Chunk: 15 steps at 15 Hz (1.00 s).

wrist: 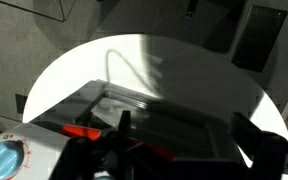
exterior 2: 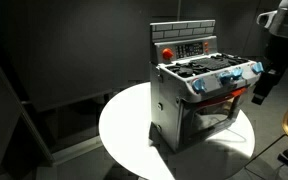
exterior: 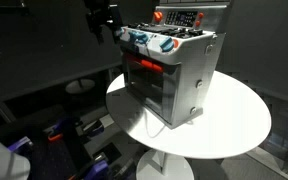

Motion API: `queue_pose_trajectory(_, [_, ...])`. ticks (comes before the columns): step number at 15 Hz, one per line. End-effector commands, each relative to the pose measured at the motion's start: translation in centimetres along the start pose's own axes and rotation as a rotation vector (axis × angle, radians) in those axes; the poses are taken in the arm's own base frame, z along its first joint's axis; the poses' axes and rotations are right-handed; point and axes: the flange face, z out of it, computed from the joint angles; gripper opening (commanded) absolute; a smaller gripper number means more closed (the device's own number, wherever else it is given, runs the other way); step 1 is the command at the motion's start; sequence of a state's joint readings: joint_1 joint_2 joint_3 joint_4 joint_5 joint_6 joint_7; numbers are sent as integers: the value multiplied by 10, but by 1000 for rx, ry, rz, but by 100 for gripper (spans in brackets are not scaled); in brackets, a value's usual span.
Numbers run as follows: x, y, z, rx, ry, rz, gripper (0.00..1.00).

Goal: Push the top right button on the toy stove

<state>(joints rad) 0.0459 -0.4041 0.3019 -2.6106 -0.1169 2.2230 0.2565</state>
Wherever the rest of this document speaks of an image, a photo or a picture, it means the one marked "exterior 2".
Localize large orange round knob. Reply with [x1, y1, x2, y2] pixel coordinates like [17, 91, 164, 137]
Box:
[161, 47, 175, 61]

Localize dark leaning panel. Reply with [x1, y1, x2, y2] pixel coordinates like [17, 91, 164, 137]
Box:
[0, 39, 56, 168]

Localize orange oven door handle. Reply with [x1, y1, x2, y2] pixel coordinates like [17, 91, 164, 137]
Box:
[197, 87, 248, 108]

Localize grey toy stove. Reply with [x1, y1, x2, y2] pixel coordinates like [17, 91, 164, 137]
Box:
[148, 19, 265, 154]

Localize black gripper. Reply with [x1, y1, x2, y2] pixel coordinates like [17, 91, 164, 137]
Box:
[251, 61, 288, 106]

